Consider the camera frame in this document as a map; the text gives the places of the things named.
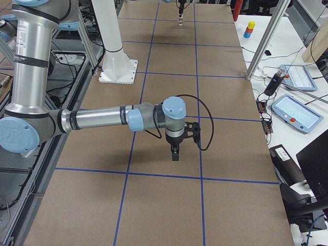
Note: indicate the black box with label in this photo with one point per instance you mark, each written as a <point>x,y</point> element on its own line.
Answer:
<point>286,168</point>

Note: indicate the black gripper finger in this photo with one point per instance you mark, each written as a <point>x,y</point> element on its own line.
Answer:
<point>181,6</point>

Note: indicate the blue block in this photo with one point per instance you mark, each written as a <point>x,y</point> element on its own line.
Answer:
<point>246,35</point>

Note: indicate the yellow block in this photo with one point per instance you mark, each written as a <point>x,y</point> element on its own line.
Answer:
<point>251,25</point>

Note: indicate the teach pendant tablet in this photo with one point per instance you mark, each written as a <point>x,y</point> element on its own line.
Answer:
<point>296,114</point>
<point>299,77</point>

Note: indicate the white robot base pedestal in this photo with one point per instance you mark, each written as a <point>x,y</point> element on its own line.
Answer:
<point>116,67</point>

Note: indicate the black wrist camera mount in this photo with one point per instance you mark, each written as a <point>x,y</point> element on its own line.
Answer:
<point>192,130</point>

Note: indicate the aluminium frame post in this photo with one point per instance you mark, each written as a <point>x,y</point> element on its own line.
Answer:
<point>268,34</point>

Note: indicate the small black puck device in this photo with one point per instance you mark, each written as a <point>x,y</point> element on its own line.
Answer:
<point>267,52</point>

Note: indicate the far teach pendant tablet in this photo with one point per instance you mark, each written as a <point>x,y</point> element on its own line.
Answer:
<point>299,77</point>

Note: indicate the near teach pendant tablet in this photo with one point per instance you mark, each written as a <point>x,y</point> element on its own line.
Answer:
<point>296,114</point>

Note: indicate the red cylinder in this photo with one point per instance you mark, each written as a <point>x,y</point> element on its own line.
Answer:
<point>237,9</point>

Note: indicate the orange circuit board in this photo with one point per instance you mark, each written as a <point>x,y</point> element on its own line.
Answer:
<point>261,106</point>

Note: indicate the black monitor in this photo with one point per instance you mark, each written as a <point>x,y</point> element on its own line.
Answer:
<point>313,162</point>

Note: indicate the black water bottle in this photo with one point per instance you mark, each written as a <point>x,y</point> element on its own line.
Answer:
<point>274,83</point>

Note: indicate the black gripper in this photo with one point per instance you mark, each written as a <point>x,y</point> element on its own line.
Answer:
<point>173,140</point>

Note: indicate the red block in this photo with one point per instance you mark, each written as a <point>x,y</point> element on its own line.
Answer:
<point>248,30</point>

